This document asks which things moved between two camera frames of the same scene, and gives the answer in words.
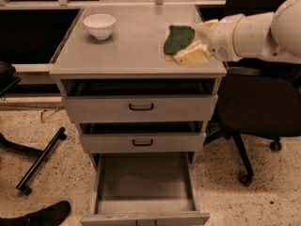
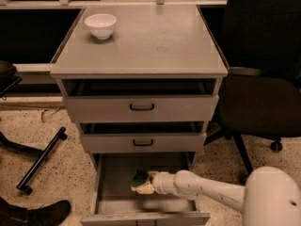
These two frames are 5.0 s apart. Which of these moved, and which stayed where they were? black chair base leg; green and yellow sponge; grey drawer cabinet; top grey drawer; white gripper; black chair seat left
Moved: green and yellow sponge; white gripper
Stayed: grey drawer cabinet; black chair base leg; top grey drawer; black chair seat left
